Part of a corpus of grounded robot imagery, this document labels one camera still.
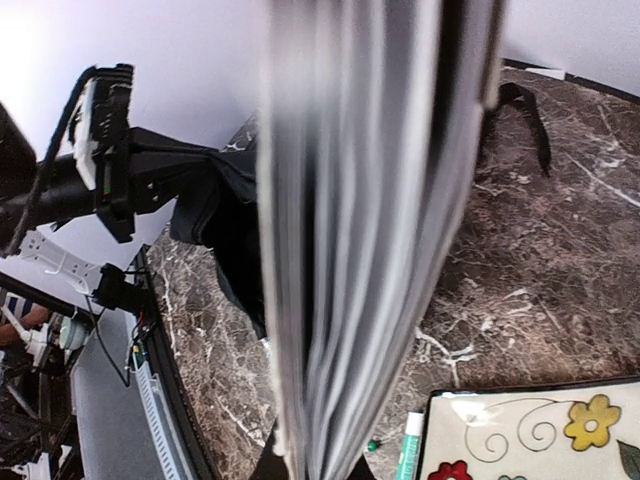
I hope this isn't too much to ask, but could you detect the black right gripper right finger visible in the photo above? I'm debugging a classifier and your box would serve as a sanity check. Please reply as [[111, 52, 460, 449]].
[[346, 444, 384, 480]]

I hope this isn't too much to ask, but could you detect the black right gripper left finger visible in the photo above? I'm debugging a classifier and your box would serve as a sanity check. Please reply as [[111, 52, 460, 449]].
[[259, 424, 297, 480]]

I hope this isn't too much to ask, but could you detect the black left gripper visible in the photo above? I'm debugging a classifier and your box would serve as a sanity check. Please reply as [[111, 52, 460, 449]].
[[94, 127, 215, 243]]

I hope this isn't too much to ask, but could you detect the black student backpack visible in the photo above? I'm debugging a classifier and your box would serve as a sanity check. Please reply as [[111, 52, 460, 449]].
[[167, 82, 554, 341]]

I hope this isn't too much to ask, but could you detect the dog picture book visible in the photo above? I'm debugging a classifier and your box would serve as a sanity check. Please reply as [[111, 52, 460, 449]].
[[257, 1, 505, 479]]

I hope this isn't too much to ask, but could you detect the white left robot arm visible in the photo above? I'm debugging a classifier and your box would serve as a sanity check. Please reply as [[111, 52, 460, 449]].
[[1, 101, 218, 259]]

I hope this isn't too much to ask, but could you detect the white glue stick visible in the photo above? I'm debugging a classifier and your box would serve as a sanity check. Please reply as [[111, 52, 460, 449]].
[[395, 412, 425, 480]]

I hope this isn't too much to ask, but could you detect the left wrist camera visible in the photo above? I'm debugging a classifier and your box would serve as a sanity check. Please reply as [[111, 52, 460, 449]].
[[68, 63, 134, 191]]

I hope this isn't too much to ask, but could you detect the grey slotted cable duct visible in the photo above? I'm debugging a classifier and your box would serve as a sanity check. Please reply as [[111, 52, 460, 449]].
[[134, 362, 194, 480]]

